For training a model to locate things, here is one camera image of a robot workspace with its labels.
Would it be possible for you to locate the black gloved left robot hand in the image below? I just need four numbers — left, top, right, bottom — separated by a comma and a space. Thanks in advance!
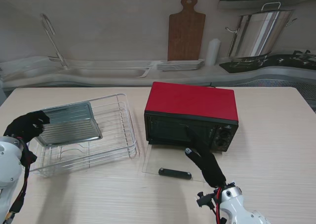
3, 111, 51, 142

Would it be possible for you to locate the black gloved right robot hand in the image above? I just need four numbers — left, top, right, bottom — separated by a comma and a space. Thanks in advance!
184, 125, 227, 188

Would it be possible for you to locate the glass oven door black handle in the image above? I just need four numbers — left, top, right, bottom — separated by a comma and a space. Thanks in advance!
142, 142, 208, 182

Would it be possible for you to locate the red black toaster oven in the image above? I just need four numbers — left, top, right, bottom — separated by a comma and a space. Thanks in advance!
144, 82, 239, 153

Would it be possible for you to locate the chrome kitchen faucet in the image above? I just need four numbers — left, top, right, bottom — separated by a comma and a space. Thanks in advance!
40, 13, 69, 70

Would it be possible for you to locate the steel kitchen sink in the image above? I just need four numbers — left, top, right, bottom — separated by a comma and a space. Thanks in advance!
56, 67, 151, 79

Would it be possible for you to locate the stack of white plates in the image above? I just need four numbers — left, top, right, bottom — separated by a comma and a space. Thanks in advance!
156, 59, 206, 72

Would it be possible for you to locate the white paper towel roll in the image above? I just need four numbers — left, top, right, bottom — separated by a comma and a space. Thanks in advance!
206, 38, 222, 67

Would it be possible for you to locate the black gas stove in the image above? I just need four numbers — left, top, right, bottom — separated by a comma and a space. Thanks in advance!
219, 49, 316, 74

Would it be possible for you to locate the brown wooden cutting board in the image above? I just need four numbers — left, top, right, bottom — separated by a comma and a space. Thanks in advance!
167, 0, 206, 62

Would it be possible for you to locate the stainless steel stock pot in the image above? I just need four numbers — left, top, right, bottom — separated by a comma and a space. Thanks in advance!
224, 1, 298, 59

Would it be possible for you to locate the red black left arm cable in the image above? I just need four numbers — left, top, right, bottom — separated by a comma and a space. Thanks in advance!
6, 137, 38, 221

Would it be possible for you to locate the red black arm cable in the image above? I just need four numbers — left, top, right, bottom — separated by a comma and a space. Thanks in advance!
6, 137, 38, 221
212, 188, 223, 224

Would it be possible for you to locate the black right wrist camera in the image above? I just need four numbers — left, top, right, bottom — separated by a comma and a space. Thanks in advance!
196, 191, 215, 208

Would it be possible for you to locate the red black right arm cable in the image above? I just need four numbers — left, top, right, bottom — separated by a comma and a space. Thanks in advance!
212, 188, 223, 224

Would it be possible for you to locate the white wire dish rack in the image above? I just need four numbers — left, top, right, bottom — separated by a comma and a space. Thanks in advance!
24, 92, 140, 178

